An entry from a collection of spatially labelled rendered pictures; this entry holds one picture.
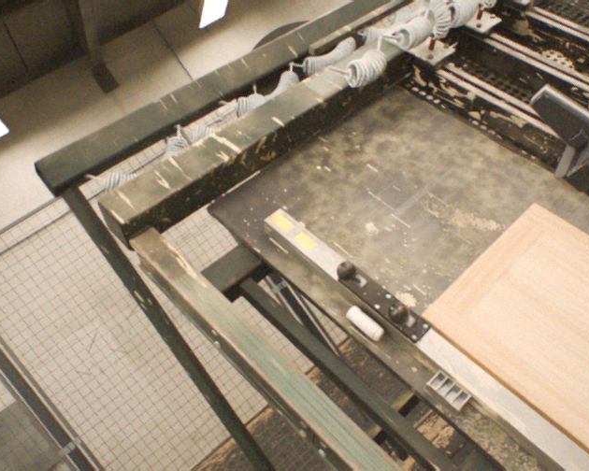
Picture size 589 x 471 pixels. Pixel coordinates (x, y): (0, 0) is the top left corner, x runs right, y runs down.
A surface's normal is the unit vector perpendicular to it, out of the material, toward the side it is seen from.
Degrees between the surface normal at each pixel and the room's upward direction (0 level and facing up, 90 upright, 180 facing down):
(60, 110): 90
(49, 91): 90
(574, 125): 100
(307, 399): 57
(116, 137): 90
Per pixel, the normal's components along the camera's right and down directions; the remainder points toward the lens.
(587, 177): -0.52, 0.65
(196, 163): 0.02, -0.60
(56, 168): 0.40, -0.18
